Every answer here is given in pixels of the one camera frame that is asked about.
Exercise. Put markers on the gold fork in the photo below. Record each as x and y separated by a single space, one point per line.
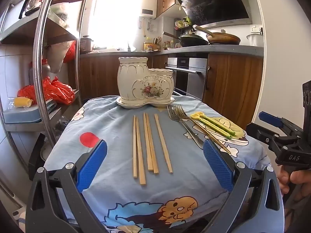
198 125

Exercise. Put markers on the wall spice rack with bottles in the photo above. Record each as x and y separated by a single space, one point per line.
183 23

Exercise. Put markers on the yellow green small spoon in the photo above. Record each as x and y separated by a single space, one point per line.
218 125
213 128

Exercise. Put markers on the stainless built-in oven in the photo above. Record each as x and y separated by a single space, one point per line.
192 77

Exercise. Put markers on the yellow jar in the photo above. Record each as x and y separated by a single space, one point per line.
148 46

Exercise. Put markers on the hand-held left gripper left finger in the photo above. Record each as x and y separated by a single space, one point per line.
92 162

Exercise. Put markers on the cream floral ceramic utensil holder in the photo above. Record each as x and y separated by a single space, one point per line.
136 80

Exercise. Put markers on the stainless steel shelf rack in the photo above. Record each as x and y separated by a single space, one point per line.
40 53

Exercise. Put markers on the white water heater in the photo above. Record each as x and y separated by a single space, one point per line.
148 4

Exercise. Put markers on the crumpled red plastic bag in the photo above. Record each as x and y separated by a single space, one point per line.
58 89

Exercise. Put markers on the cream ceramic saucer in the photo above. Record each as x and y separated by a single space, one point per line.
145 105

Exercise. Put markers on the row of condiment bottles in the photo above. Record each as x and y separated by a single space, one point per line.
171 45

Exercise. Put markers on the hanging red plastic bag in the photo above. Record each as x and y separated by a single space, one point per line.
70 53

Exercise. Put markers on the white wall socket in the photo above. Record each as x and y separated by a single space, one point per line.
256 29

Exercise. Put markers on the black range hood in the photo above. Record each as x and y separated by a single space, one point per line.
218 2

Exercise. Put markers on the red rice cooker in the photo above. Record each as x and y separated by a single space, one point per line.
85 45

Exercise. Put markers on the person's right hand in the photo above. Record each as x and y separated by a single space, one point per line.
281 182

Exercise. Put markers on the knife block with scissors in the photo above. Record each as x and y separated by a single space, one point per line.
157 44

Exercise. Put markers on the silver fork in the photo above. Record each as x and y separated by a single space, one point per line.
192 133

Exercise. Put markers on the yellow item in plastic wrap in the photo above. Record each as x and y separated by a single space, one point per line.
21 102

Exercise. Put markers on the brown frying pan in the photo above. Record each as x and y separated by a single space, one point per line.
226 38

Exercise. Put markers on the black wok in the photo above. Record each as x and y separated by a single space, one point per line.
194 40

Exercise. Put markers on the wooden chopstick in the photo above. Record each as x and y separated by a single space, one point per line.
140 155
147 145
151 145
134 150
163 144

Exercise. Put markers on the hanging white plastic bag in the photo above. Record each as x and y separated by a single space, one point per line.
57 58

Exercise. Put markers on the blue cartoon printed cloth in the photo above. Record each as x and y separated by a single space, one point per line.
116 126

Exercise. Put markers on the blue flat box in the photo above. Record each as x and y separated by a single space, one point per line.
24 116

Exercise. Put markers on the clear plastic bag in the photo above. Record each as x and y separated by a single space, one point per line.
60 14

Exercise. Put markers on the sink faucet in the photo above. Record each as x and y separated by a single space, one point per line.
128 47

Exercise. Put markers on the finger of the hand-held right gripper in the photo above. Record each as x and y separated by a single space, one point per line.
257 131
269 119

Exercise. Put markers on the oil bottle with red cap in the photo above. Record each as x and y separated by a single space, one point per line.
47 69

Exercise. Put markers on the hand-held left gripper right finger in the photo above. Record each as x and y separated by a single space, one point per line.
216 162

